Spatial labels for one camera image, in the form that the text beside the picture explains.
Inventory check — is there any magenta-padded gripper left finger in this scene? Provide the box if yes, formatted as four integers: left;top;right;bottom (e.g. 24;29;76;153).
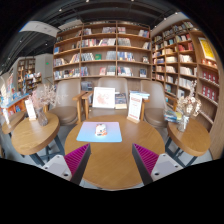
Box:
40;143;92;186

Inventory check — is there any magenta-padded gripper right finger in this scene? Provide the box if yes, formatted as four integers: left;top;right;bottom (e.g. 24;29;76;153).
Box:
130;143;184;186

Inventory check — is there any white and orange computer mouse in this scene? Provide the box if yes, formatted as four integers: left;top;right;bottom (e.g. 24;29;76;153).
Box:
94;123;108;137

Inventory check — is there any pink-blue gradient mouse pad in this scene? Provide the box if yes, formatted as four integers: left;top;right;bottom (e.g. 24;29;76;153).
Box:
76;121;123;144

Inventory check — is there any round wooden side table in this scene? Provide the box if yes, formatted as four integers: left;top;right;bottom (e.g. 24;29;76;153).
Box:
11;111;66;167
164;118;212;168

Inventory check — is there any stack of colourful books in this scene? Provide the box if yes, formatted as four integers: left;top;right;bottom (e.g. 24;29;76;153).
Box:
163;109;183;124

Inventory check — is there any glass vase with dried flowers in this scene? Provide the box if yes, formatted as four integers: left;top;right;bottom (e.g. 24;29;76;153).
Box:
175;79;203;133
31;83;58;127

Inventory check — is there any white sign in wooden base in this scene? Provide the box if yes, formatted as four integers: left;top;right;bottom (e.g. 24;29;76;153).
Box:
126;92;144;125

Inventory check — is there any stack of blue-white books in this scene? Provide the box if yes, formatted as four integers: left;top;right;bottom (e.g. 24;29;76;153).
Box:
129;90;151;100

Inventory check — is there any dark upright book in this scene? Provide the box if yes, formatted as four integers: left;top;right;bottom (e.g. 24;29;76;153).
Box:
114;92;128;110

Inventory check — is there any small white table sign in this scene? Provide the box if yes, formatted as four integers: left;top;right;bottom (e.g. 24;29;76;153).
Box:
24;98;38;121

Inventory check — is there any white framed floral picture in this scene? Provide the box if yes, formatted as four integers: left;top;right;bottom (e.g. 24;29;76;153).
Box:
92;86;116;110

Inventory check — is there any distant wooden bookshelf unit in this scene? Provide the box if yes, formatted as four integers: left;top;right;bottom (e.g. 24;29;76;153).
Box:
16;58;44;94

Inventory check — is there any wooden bookshelf unit with poster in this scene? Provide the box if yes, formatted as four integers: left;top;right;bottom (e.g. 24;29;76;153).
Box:
150;19;221;133

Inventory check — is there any wide wooden bookshelf unit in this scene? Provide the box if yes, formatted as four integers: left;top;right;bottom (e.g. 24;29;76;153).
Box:
52;20;153;93

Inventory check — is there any white hanging ceiling panel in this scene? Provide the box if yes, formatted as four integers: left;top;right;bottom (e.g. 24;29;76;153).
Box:
19;20;61;38

